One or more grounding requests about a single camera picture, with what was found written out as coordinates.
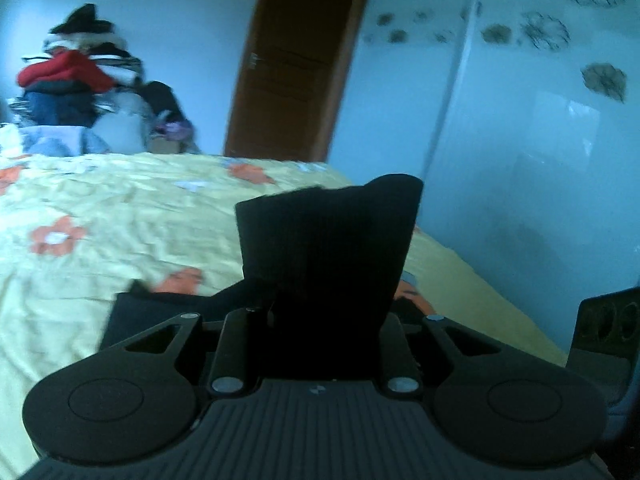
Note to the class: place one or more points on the white wardrobe with flower stickers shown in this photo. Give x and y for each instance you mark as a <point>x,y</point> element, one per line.
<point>500,135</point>

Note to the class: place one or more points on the yellow floral bedspread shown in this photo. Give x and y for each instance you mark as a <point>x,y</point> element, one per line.
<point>100,210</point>

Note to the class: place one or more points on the black pants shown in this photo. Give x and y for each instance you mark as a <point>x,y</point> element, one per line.
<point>325,260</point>

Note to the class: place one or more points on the black bag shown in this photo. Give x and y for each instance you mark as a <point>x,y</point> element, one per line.
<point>162,100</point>

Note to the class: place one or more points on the pile of clothes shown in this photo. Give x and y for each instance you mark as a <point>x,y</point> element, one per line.
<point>75,75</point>

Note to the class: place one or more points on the brown wooden door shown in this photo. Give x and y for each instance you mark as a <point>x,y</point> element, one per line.
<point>295,60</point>

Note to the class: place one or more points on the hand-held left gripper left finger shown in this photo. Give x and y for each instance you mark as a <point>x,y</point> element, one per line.
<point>235,350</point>

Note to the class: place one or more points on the purple cloth item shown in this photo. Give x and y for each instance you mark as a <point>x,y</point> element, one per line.
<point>175,130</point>

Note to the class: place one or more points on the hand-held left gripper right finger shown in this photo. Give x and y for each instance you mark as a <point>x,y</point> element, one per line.
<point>400,355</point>

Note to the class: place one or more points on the light blue knit blanket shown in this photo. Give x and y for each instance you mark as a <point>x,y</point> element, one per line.
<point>60,140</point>

